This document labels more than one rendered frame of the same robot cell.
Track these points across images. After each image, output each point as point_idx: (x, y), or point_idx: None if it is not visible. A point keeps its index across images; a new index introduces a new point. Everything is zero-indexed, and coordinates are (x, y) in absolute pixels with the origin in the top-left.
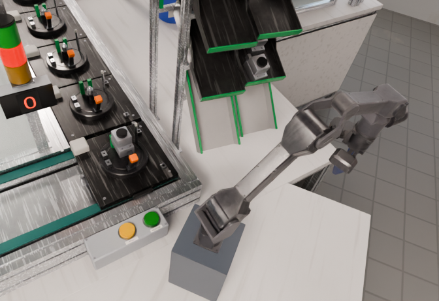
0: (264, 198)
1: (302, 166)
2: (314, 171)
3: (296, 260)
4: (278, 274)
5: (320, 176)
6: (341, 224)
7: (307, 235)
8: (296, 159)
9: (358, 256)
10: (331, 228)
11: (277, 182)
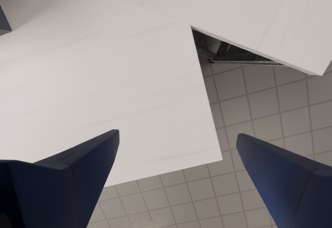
0: (132, 9)
1: (245, 26)
2: (252, 51)
3: (81, 107)
4: (47, 97)
5: (267, 62)
6: (178, 133)
7: (125, 101)
8: (252, 7)
9: (147, 167)
10: (160, 124)
11: (177, 8)
